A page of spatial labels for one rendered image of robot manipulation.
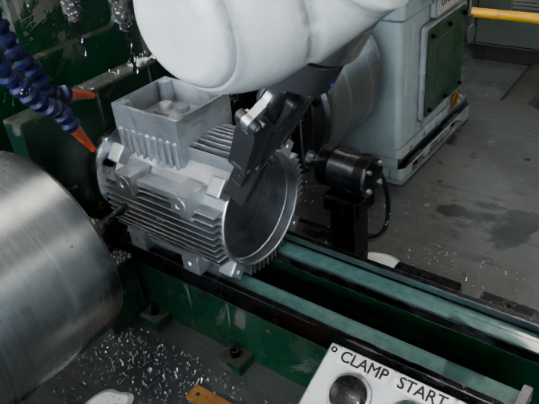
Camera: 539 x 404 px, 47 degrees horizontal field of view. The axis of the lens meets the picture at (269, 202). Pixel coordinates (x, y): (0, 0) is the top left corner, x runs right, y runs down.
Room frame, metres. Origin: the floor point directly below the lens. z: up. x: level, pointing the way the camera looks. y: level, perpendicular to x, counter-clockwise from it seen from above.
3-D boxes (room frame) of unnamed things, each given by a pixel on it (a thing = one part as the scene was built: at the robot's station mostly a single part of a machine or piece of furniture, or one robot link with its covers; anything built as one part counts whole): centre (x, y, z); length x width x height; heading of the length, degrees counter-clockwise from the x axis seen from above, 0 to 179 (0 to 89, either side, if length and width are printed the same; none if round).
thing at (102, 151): (0.83, 0.20, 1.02); 0.15 x 0.02 x 0.15; 140
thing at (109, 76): (0.87, 0.25, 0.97); 0.30 x 0.11 x 0.34; 140
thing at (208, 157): (0.74, 0.08, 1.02); 0.20 x 0.19 x 0.19; 49
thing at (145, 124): (0.76, 0.12, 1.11); 0.12 x 0.11 x 0.07; 49
